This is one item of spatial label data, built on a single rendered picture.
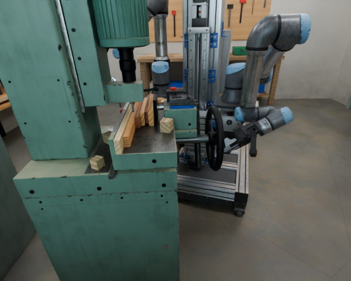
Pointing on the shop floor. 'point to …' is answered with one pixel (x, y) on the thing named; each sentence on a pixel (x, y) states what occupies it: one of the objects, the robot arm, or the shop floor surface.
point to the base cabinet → (110, 235)
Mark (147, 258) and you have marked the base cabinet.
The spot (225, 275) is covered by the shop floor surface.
